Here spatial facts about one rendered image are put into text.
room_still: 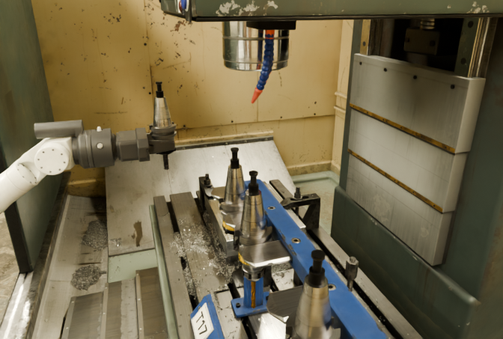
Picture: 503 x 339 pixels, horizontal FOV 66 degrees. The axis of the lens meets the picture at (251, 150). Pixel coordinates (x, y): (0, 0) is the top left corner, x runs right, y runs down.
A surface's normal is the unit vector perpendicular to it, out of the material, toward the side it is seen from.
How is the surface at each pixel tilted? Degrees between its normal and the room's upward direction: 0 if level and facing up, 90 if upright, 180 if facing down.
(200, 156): 24
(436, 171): 91
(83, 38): 90
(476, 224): 90
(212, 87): 90
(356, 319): 0
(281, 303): 0
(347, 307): 0
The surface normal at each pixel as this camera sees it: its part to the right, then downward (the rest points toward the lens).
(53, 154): 0.31, 0.29
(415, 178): -0.95, 0.11
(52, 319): 0.28, -0.93
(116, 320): -0.04, -0.97
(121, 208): 0.12, -0.71
